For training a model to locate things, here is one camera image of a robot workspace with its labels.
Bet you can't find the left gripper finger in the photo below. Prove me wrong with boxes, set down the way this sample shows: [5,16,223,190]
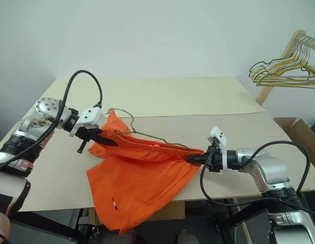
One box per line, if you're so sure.
[96,129,119,146]
[92,135,115,146]

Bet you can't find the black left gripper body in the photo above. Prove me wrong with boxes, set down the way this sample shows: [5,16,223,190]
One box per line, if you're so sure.
[76,126,104,155]

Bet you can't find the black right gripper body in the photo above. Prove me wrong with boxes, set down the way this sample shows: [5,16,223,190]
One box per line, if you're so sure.
[203,142,224,173]

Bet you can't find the olive wire hanger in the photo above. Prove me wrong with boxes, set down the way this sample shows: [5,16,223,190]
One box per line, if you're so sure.
[106,108,208,155]

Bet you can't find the orange shorts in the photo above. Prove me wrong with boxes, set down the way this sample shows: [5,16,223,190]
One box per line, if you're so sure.
[86,109,206,234]

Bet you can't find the brown cardboard panel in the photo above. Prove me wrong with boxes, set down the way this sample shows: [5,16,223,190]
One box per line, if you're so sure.
[88,203,186,226]

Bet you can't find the light wooden strip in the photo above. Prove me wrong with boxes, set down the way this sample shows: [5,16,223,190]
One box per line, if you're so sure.
[233,203,252,244]

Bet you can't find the dark rounded shape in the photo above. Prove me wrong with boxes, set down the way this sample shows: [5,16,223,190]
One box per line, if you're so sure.
[116,230,137,244]
[175,229,193,244]

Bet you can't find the wooden clothes rack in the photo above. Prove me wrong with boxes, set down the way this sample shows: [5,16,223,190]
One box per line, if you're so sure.
[256,29,315,105]

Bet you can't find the brown cardboard box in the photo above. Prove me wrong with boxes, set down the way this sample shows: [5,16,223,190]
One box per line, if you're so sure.
[273,117,315,171]

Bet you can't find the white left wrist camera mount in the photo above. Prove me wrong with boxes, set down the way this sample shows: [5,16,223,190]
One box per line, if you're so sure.
[69,107,106,138]

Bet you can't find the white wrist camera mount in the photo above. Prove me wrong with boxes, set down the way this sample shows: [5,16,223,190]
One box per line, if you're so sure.
[69,107,106,138]
[207,126,229,170]

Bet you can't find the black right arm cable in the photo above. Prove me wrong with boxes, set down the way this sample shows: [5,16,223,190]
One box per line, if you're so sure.
[200,141,315,217]

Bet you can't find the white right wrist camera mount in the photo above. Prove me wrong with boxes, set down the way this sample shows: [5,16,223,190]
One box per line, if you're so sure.
[207,126,229,170]

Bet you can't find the black table frame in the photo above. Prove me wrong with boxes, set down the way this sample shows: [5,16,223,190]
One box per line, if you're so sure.
[7,200,275,244]

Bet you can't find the bunch of wire hangers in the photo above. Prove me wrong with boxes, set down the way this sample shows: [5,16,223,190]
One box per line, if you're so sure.
[251,38,315,89]

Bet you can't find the silver wire hanger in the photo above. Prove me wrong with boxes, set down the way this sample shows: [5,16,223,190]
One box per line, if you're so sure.
[260,37,315,82]

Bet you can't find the dark green wire hanger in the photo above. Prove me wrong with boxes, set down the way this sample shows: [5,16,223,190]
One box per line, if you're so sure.
[248,35,315,82]

